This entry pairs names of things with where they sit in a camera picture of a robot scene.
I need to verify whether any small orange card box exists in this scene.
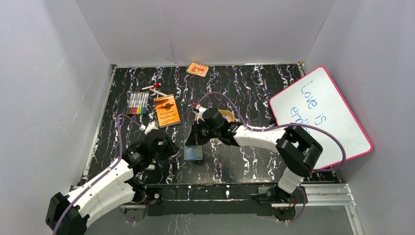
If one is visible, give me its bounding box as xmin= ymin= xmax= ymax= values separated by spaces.
xmin=186 ymin=62 xmax=209 ymax=77

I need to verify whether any purple cable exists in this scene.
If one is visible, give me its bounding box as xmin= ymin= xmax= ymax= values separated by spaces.
xmin=194 ymin=92 xmax=347 ymax=172
xmin=51 ymin=113 xmax=145 ymax=235

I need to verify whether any tan oval tray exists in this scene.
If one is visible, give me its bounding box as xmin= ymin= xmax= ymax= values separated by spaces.
xmin=194 ymin=109 xmax=235 ymax=123

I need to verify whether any orange paperback book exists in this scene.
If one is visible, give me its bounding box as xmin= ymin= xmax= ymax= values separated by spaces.
xmin=154 ymin=94 xmax=181 ymax=128

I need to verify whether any white marker pen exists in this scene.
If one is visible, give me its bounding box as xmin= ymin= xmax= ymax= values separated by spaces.
xmin=149 ymin=88 xmax=167 ymax=96

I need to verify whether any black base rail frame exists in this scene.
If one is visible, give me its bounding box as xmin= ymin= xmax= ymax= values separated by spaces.
xmin=69 ymin=183 xmax=356 ymax=221

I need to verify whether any green card holder wallet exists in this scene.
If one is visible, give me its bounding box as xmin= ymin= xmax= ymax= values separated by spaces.
xmin=184 ymin=145 xmax=203 ymax=161

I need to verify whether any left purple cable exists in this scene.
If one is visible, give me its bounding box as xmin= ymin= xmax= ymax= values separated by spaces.
xmin=51 ymin=113 xmax=145 ymax=235

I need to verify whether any white stapler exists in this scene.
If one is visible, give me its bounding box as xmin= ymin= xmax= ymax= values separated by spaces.
xmin=144 ymin=164 xmax=156 ymax=170

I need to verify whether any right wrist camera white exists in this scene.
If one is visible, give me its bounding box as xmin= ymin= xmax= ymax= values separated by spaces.
xmin=193 ymin=104 xmax=207 ymax=123

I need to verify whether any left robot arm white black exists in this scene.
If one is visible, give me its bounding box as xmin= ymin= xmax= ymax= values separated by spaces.
xmin=46 ymin=128 xmax=179 ymax=235

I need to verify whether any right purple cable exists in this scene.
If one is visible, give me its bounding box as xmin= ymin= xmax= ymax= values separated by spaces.
xmin=194 ymin=92 xmax=347 ymax=172

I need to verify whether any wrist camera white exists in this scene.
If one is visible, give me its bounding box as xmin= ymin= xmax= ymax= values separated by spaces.
xmin=193 ymin=104 xmax=207 ymax=123
xmin=139 ymin=121 xmax=159 ymax=135

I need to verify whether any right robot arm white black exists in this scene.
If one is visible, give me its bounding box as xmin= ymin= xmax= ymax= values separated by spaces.
xmin=185 ymin=105 xmax=323 ymax=203

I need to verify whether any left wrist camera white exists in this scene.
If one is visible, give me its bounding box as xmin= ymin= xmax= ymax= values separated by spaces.
xmin=139 ymin=121 xmax=159 ymax=135

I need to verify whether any pack of coloured markers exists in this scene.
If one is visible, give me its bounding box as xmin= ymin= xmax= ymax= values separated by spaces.
xmin=127 ymin=92 xmax=149 ymax=115

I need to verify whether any pink framed whiteboard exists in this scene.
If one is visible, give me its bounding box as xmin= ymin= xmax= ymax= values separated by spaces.
xmin=269 ymin=67 xmax=373 ymax=160

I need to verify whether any red capped marker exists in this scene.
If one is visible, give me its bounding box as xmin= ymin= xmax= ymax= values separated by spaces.
xmin=141 ymin=83 xmax=161 ymax=91

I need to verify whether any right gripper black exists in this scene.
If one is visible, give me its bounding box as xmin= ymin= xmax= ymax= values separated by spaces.
xmin=185 ymin=120 xmax=220 ymax=146

